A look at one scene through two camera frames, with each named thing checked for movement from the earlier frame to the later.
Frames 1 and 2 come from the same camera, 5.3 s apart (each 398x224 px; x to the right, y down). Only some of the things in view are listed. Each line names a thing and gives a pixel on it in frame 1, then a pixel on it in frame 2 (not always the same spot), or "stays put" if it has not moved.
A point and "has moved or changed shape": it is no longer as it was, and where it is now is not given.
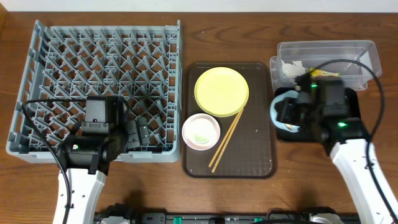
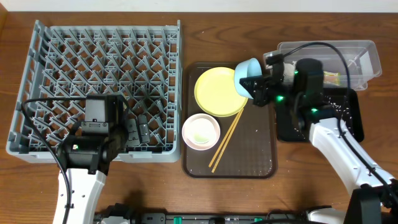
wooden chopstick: (224, 139) stays put
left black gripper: (125, 134) stays put
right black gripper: (286, 112) → (267, 88)
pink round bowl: (201, 132) stays put
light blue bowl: (279, 96) has moved or changed shape
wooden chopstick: (227, 138) stays put
